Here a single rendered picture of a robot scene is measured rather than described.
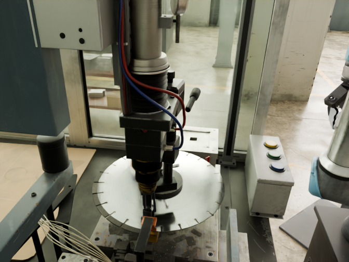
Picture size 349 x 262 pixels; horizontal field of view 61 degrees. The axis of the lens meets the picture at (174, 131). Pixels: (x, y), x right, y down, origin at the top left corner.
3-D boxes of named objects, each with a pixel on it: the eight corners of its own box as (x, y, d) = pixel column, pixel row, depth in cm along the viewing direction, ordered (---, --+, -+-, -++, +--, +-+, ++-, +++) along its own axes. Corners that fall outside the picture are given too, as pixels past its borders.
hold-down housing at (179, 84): (162, 151, 69) (163, 65, 59) (182, 155, 68) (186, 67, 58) (153, 164, 64) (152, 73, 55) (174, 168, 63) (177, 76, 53)
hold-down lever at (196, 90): (172, 96, 67) (173, 84, 65) (200, 98, 66) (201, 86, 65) (167, 110, 60) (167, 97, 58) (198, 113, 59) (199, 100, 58)
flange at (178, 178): (139, 197, 73) (138, 188, 72) (141, 170, 83) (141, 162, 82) (184, 196, 74) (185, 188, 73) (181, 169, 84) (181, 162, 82)
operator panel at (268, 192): (243, 166, 121) (249, 133, 114) (271, 169, 120) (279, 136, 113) (250, 215, 97) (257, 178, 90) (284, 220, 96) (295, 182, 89)
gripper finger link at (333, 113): (340, 126, 122) (347, 105, 118) (331, 130, 119) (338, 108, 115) (333, 123, 124) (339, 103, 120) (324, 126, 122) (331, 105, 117)
